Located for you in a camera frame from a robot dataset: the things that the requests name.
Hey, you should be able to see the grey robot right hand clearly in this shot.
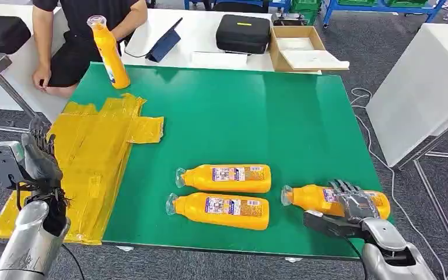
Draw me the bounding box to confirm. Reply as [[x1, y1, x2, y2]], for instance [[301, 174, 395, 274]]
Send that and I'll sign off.
[[327, 178, 382, 225]]

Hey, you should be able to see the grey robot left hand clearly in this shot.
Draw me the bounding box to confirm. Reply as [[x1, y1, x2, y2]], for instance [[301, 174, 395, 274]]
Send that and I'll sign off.
[[20, 117, 64, 194]]

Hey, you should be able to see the person's right hand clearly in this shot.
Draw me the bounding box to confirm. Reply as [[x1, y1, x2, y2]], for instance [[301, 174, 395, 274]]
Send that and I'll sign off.
[[32, 65, 52, 92]]

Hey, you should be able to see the orange drink bottle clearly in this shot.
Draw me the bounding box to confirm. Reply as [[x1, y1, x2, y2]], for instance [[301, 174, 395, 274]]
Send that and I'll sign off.
[[176, 164, 272, 194], [166, 192, 270, 231], [86, 15, 131, 90], [281, 184, 391, 220]]

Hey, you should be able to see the white side table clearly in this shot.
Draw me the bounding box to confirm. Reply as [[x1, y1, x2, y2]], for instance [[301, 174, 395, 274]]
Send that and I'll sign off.
[[0, 3, 70, 123]]

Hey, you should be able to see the yellow taped sheet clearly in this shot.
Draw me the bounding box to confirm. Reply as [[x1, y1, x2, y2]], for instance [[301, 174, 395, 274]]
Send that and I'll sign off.
[[0, 93, 165, 246]]

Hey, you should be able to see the black case with yellow mark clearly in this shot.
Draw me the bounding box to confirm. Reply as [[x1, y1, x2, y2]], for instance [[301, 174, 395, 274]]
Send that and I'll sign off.
[[215, 14, 271, 55], [0, 15, 32, 55]]

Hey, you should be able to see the person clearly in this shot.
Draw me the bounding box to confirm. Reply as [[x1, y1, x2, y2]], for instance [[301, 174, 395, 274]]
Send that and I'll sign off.
[[31, 0, 148, 98]]

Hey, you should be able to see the white table with metal legs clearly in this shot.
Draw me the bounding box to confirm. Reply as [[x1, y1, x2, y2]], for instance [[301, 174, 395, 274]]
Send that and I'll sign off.
[[366, 23, 448, 280]]

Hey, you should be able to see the tablet in blue cover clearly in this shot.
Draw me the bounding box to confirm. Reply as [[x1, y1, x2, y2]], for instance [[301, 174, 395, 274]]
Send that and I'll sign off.
[[145, 17, 183, 63]]

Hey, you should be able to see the white sheet in box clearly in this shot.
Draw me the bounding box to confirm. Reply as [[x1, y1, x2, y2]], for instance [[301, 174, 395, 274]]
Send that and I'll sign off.
[[279, 49, 351, 72]]

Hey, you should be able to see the green table mat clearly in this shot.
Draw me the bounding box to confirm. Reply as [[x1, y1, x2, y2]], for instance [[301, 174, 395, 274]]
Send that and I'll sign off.
[[69, 61, 395, 260]]

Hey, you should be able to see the white desk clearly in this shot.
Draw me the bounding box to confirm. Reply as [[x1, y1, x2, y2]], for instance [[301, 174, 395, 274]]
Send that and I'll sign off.
[[121, 8, 321, 74]]

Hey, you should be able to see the open cardboard box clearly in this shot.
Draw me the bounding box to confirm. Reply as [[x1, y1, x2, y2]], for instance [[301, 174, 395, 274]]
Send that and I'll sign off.
[[269, 25, 327, 73]]

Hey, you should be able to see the white foam pad in box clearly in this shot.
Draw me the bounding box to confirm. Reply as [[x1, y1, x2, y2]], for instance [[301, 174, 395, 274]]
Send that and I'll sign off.
[[276, 37, 316, 52]]

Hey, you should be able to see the black device behind box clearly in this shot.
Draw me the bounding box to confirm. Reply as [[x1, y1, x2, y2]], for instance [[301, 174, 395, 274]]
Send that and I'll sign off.
[[272, 12, 306, 26]]

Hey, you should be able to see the blue metal rack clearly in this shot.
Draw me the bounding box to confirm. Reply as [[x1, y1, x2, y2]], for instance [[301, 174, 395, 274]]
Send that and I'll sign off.
[[322, 0, 447, 29]]

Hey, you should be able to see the green plastic crate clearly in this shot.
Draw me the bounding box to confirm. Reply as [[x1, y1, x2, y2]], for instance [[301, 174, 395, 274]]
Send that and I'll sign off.
[[290, 0, 321, 25]]

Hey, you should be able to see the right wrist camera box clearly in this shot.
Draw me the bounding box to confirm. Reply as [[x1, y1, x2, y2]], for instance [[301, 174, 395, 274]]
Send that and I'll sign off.
[[303, 209, 366, 240]]

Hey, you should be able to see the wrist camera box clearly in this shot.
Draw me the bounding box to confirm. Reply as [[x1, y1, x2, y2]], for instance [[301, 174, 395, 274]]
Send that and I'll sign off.
[[0, 141, 27, 190], [303, 209, 366, 240]]

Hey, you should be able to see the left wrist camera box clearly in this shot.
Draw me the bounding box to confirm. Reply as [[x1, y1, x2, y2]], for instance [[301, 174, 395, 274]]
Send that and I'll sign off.
[[0, 141, 27, 190]]

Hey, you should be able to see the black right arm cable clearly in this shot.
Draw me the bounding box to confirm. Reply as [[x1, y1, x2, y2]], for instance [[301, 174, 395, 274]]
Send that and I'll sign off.
[[344, 236, 369, 280]]

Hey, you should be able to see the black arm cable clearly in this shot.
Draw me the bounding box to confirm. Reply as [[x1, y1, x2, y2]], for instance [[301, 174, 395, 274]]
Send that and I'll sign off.
[[344, 236, 369, 280], [61, 243, 86, 280]]

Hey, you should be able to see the white floor cable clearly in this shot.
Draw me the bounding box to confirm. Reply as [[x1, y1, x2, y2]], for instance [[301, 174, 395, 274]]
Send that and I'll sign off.
[[349, 87, 447, 280]]

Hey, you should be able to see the thin black tablet cable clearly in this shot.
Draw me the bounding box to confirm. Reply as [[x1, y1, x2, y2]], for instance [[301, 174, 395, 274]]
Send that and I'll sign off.
[[123, 48, 149, 60]]

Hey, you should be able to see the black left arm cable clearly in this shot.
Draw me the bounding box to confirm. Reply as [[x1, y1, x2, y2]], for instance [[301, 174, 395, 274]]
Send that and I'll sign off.
[[61, 243, 86, 280]]

